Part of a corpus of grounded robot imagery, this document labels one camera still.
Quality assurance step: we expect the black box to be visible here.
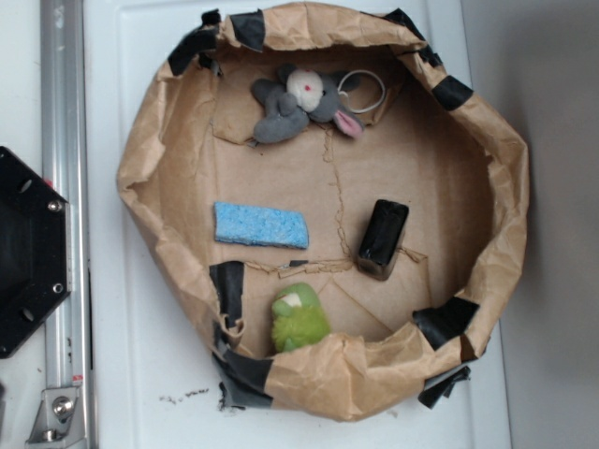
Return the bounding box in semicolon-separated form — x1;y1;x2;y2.
357;199;409;281

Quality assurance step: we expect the green plush frog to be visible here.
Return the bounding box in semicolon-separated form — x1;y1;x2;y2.
271;282;331;353

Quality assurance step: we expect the brown paper bin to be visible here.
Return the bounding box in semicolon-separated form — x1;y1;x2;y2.
117;2;529;421

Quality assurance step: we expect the blue sponge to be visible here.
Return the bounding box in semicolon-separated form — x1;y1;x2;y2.
213;202;309;250

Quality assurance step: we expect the grey plush bunny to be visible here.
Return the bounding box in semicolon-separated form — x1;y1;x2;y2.
251;64;364;144

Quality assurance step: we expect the white elastic ring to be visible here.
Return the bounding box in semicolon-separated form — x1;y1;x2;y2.
337;69;388;114

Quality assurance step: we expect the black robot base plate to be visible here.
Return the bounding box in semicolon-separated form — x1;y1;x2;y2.
1;147;70;359

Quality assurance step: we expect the aluminium extrusion rail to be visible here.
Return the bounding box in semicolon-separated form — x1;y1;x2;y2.
40;1;97;448

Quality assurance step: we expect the metal corner bracket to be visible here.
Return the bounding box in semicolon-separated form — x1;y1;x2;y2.
24;386;85;448

